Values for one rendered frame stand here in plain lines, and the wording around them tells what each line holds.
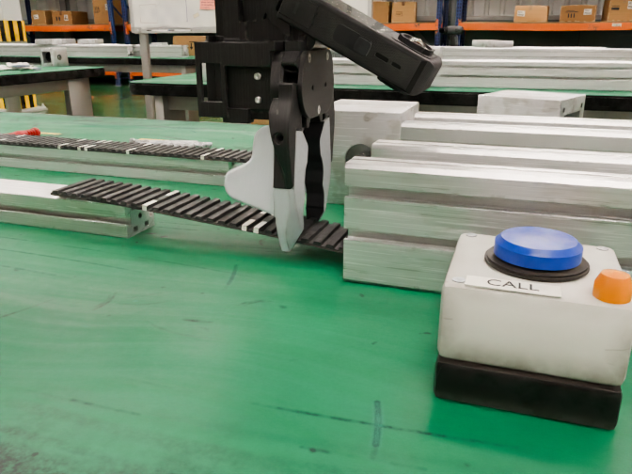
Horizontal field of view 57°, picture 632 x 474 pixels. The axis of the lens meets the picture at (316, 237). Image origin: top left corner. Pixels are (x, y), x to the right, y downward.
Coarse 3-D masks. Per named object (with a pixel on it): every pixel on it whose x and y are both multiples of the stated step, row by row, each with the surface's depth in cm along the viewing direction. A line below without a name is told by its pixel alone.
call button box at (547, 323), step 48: (480, 240) 32; (480, 288) 26; (528, 288) 26; (576, 288) 26; (480, 336) 26; (528, 336) 26; (576, 336) 25; (624, 336) 24; (480, 384) 27; (528, 384) 26; (576, 384) 26
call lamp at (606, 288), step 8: (600, 272) 25; (608, 272) 24; (616, 272) 24; (624, 272) 25; (600, 280) 24; (608, 280) 24; (616, 280) 24; (624, 280) 24; (600, 288) 24; (608, 288) 24; (616, 288) 24; (624, 288) 24; (600, 296) 24; (608, 296) 24; (616, 296) 24; (624, 296) 24
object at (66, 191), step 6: (84, 180) 54; (90, 180) 54; (102, 180) 54; (66, 186) 52; (72, 186) 52; (78, 186) 52; (84, 186) 52; (54, 192) 51; (60, 192) 51; (66, 192) 50; (72, 192) 51
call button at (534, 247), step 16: (496, 240) 28; (512, 240) 28; (528, 240) 28; (544, 240) 27; (560, 240) 28; (576, 240) 28; (512, 256) 27; (528, 256) 26; (544, 256) 26; (560, 256) 26; (576, 256) 27
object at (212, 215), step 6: (222, 204) 50; (228, 204) 50; (234, 204) 50; (240, 204) 50; (210, 210) 48; (216, 210) 49; (222, 210) 48; (228, 210) 48; (234, 210) 49; (198, 216) 46; (204, 216) 47; (210, 216) 47; (216, 216) 47; (222, 216) 48; (204, 222) 46; (210, 222) 46
